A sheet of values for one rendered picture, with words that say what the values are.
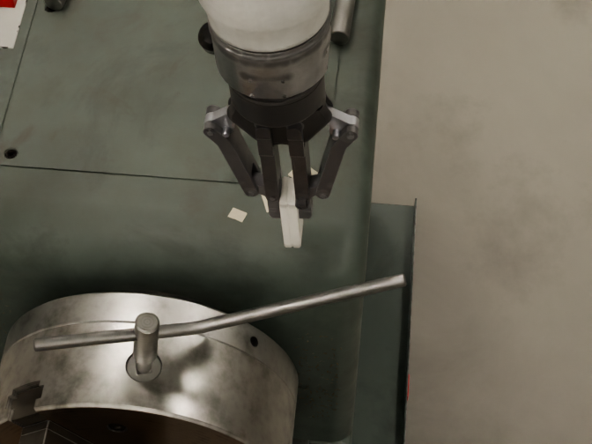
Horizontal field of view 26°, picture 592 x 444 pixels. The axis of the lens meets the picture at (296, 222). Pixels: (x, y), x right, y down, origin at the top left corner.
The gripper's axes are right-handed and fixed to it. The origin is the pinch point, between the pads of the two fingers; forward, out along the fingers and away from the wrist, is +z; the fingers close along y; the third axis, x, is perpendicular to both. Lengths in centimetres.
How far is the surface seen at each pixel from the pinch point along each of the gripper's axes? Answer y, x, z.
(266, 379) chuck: -3.2, -6.8, 19.3
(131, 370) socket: -15.0, -10.4, 11.9
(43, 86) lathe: -29.3, 21.7, 9.2
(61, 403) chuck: -21.1, -14.0, 12.3
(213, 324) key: -6.7, -8.5, 5.9
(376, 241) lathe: 4, 52, 83
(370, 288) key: 7.3, -4.7, 4.8
